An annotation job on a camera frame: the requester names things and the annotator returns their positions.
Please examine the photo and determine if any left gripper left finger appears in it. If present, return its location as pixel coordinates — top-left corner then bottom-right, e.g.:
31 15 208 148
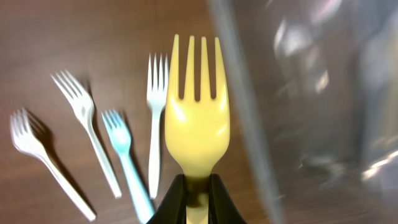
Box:
147 174 187 224

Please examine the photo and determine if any left clear plastic container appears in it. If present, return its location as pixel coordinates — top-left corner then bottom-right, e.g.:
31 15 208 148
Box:
208 0 397 223

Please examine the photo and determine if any light blue fork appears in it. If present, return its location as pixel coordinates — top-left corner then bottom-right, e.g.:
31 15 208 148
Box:
101 110 155 223

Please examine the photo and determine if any white fork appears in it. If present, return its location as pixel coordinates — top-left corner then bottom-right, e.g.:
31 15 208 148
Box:
50 70 122 198
10 108 96 222

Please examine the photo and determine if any white fork slanted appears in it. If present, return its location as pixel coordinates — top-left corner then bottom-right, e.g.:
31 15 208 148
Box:
147 54 169 199

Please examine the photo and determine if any yellow fork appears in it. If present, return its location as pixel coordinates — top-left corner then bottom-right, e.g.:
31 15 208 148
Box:
165 35 230 223

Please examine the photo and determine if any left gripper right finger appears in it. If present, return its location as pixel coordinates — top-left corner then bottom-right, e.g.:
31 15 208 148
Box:
208 174 247 224

